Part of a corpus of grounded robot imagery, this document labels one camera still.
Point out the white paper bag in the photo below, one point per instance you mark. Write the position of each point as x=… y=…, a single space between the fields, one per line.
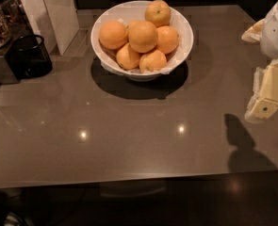
x=55 y=20

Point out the white ceramic bowl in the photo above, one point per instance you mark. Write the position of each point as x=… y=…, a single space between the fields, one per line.
x=135 y=10

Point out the dark metal stand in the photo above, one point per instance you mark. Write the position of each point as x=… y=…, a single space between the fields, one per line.
x=10 y=72

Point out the hidden middle orange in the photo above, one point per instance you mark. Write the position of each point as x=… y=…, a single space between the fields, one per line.
x=130 y=24

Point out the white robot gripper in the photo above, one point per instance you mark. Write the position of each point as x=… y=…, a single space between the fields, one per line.
x=276 y=32

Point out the black mesh cup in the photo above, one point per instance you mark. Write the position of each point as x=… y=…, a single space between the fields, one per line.
x=30 y=58

